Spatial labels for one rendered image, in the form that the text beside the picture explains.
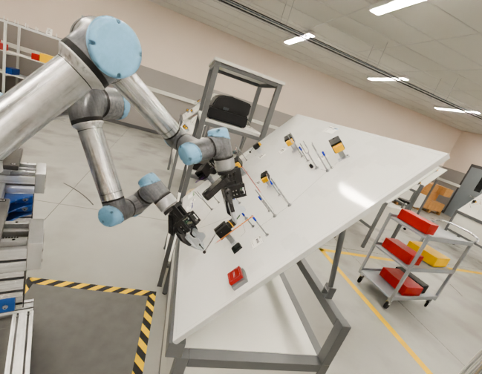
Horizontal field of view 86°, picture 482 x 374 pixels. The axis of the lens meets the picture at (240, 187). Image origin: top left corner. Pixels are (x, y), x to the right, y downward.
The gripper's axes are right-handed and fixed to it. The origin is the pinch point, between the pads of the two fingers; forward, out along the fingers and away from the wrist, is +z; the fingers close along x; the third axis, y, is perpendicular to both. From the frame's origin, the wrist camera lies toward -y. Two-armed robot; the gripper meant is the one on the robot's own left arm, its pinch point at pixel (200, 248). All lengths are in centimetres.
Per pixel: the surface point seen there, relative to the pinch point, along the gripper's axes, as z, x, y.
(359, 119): 115, 960, -152
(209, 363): 30.9, -24.5, -4.1
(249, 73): -61, 108, 13
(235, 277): 11.6, -10.3, 19.5
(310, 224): 14.8, 11.7, 40.1
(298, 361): 57, -4, 7
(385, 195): 19, 18, 63
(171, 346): 16.0, -30.3, -3.0
